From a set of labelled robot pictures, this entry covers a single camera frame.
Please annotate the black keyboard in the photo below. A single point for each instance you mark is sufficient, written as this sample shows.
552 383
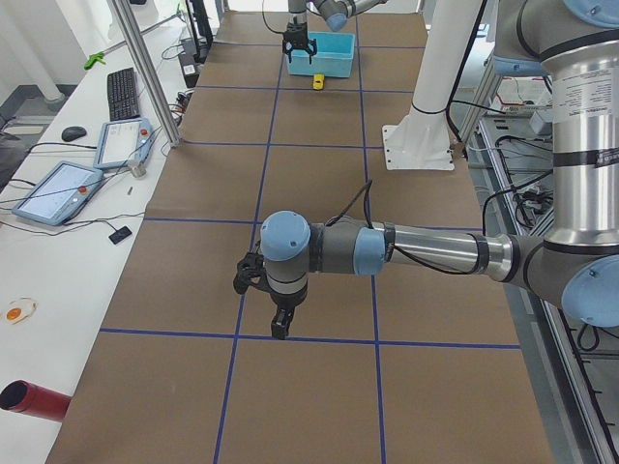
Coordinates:
122 95

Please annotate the small black phone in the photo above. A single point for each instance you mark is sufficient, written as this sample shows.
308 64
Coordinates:
119 235

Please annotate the red bottle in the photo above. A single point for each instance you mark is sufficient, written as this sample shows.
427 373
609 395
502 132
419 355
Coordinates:
32 400

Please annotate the aluminium frame post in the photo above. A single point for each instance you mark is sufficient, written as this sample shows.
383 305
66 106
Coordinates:
144 64

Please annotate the yellow beetle toy car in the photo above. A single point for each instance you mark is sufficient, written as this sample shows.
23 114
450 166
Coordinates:
318 82

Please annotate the light blue plastic bin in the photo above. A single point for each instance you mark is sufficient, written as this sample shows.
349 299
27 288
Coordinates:
334 57

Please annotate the orange white tape roll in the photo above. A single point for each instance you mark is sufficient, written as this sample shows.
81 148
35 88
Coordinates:
19 310

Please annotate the black computer mouse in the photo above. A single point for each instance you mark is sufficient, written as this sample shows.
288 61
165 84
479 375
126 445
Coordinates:
72 133

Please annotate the green clamp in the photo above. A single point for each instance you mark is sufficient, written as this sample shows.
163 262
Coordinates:
93 60

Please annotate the white camera pedestal column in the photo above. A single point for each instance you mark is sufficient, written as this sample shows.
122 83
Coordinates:
421 140

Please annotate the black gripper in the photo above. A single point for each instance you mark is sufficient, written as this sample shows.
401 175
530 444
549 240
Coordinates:
286 303
295 35

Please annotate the small metal cylinder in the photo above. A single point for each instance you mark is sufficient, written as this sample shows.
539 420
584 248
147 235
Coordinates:
137 168

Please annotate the far teach pendant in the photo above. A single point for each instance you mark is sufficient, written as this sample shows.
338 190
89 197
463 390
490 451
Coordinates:
123 141

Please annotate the near teach pendant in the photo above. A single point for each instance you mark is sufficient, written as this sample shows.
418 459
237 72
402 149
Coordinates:
60 195

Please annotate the teach pendant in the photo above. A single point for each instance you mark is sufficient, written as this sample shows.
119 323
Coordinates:
123 141
60 195

